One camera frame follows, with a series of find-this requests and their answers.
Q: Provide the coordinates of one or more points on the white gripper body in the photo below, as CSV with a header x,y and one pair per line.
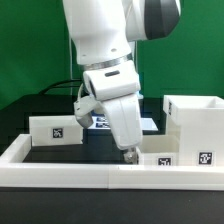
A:
x,y
123,116

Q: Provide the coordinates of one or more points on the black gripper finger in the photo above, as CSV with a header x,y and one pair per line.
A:
x,y
130,156

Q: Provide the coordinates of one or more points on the white front drawer tray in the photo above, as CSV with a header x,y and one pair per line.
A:
x,y
158,150

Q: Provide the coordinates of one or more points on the white drawer tray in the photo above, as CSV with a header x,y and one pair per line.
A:
x,y
55,130
158,150

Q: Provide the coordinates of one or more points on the white drawer cabinet box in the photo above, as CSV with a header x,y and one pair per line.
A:
x,y
197,124

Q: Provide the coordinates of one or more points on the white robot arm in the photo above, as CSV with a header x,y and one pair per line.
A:
x,y
102,31

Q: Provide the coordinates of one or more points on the white marker sheet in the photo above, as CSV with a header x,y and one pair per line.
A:
x,y
100,122

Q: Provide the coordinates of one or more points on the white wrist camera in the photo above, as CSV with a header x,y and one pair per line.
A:
x,y
83,108

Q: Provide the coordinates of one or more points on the white border frame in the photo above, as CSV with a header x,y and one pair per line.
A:
x,y
15,172

